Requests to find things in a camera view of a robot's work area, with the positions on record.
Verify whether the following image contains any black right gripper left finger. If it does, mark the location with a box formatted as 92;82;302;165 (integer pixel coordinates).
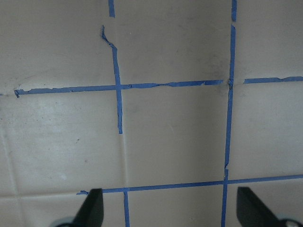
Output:
72;188;104;227

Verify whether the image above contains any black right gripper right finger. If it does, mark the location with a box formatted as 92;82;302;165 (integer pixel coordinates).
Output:
237;187;292;227

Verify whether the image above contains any brown paper table cover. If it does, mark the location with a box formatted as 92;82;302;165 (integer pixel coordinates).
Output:
0;0;303;227

